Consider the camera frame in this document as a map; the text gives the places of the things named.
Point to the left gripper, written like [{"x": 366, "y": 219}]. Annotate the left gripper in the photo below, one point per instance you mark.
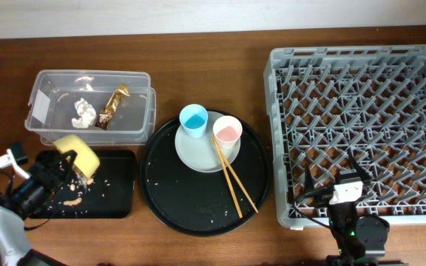
[{"x": 54, "y": 171}]

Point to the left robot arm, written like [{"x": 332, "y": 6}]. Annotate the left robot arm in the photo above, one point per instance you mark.
[{"x": 15, "y": 248}]

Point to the black rectangular tray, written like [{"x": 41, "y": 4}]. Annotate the black rectangular tray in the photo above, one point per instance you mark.
[{"x": 119, "y": 166}]

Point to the light blue plastic cup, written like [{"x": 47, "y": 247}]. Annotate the light blue plastic cup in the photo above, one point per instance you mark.
[{"x": 194, "y": 118}]

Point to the round black serving tray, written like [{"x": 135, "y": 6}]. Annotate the round black serving tray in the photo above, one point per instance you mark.
[{"x": 196, "y": 203}]

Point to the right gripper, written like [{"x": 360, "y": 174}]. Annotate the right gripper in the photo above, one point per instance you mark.
[{"x": 326, "y": 190}]

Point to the grey plastic dishwasher rack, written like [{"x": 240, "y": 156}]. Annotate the grey plastic dishwasher rack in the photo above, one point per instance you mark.
[{"x": 328, "y": 103}]

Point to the yellow bowl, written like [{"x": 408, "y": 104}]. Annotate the yellow bowl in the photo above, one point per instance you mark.
[{"x": 86, "y": 161}]

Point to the clear plastic waste bin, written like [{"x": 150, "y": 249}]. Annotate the clear plastic waste bin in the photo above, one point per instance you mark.
[{"x": 55, "y": 92}]

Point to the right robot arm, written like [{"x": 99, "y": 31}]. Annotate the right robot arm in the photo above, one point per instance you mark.
[{"x": 360, "y": 239}]

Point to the pink plastic cup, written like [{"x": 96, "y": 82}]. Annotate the pink plastic cup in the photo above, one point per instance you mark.
[{"x": 227, "y": 130}]

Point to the white tissue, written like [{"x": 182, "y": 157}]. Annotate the white tissue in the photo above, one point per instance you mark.
[{"x": 86, "y": 114}]

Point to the wooden chopstick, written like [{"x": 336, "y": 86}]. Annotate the wooden chopstick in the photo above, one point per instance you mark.
[
  {"x": 243, "y": 189},
  {"x": 226, "y": 174}
]

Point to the food scraps and rice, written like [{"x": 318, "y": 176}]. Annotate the food scraps and rice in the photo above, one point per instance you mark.
[{"x": 77, "y": 199}]

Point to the gold snack wrapper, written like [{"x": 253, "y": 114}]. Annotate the gold snack wrapper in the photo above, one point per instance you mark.
[{"x": 107, "y": 113}]

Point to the grey round plate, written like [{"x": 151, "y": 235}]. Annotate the grey round plate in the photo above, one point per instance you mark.
[{"x": 199, "y": 154}]

